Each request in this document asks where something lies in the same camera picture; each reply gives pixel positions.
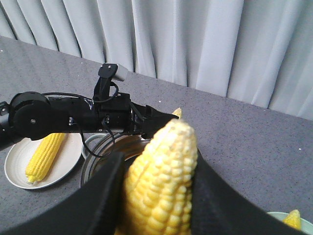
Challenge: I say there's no yellow corn cob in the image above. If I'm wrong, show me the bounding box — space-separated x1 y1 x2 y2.
115 119 198 235
282 209 302 231
25 133 66 184
172 107 182 119

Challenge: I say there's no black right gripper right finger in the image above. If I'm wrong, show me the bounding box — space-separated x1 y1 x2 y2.
191 154 313 235

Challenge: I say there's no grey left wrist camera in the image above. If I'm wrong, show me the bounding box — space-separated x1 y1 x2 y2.
98 63 129 82

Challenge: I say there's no cream white plate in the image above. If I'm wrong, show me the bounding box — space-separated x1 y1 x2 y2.
4 133 83 189

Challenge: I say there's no grey curtain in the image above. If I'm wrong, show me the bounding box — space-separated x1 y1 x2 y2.
0 0 313 120

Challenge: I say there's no green electric cooking pot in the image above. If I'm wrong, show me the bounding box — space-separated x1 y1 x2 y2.
80 133 150 186

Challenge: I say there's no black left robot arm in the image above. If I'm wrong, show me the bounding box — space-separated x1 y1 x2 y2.
0 92 177 149

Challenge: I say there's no light green plate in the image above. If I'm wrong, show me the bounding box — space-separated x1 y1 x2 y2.
268 210 313 235

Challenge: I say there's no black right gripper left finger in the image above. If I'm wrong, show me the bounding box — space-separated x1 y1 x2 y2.
4 152 125 235

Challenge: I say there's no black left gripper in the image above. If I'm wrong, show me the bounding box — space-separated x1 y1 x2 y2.
93 93 179 139

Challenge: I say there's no black cable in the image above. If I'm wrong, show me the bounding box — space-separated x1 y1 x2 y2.
39 83 120 158

